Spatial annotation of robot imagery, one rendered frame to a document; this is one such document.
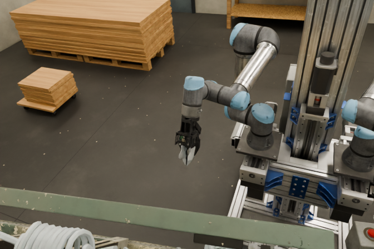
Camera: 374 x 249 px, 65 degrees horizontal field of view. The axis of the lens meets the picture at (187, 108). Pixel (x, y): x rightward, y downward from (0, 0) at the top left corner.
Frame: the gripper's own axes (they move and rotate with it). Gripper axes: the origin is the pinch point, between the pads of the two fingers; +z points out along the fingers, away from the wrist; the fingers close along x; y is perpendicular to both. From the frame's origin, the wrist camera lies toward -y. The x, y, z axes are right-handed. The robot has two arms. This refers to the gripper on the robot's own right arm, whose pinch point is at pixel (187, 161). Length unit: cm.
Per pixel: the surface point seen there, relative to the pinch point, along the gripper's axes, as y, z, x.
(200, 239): 82, -28, 30
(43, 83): -166, 16, -255
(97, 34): -263, -49, -252
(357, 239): -30, 30, 73
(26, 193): 85, -28, 10
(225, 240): 82, -28, 33
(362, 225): -35, 25, 75
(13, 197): 85, -27, 8
